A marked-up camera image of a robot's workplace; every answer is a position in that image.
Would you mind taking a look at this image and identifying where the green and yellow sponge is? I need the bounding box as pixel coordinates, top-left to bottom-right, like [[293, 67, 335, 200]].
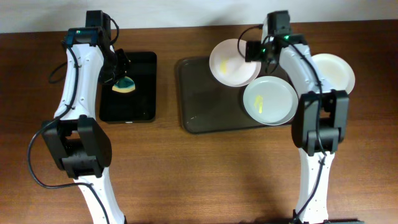
[[112, 77, 136, 93]]

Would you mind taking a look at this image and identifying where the pink round plate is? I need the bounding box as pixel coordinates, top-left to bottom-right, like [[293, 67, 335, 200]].
[[209, 39, 261, 87]]

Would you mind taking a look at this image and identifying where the light blue round plate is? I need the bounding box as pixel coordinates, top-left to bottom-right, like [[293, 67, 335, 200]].
[[243, 76, 299, 126]]

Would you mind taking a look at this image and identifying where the white round plate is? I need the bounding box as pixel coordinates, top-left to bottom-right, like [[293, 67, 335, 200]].
[[312, 54, 355, 94]]

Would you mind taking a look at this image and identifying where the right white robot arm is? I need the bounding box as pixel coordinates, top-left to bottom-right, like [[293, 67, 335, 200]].
[[242, 11, 349, 223]]

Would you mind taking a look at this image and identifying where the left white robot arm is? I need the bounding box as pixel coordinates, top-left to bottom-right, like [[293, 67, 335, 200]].
[[36, 10, 130, 223]]

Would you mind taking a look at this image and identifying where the black rectangular tray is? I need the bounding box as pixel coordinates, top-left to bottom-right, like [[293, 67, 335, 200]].
[[99, 52, 157, 123]]

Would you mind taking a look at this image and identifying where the dark brown serving tray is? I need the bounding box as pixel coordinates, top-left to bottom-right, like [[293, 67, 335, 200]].
[[177, 57, 287, 134]]

